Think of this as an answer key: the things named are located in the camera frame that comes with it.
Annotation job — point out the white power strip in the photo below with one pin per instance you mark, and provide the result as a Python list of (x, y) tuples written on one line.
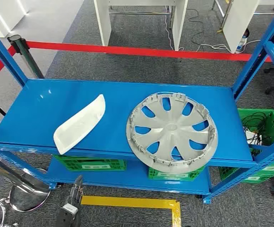
[(241, 42)]

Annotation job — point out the chrome belt stanchion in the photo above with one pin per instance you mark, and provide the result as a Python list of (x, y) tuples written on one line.
[(30, 197)]

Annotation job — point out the open green plastic crate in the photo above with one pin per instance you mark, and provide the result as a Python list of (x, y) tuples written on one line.
[(272, 125)]

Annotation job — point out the white power adapter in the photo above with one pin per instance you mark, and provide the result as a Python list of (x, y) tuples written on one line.
[(253, 137)]

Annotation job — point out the grey wheel hubcap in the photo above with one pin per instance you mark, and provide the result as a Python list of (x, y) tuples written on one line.
[(172, 128)]

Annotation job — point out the white curved plastic part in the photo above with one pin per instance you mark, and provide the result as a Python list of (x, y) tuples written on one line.
[(80, 125)]

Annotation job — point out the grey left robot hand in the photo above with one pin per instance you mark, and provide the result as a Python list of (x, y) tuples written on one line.
[(78, 188)]

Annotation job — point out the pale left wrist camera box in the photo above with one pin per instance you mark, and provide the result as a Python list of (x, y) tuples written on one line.
[(69, 209)]

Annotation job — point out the yellow floor tape square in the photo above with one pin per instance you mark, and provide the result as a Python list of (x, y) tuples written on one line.
[(127, 202)]

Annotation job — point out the white desk with chrome legs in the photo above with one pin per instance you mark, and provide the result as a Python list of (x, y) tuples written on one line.
[(236, 25)]

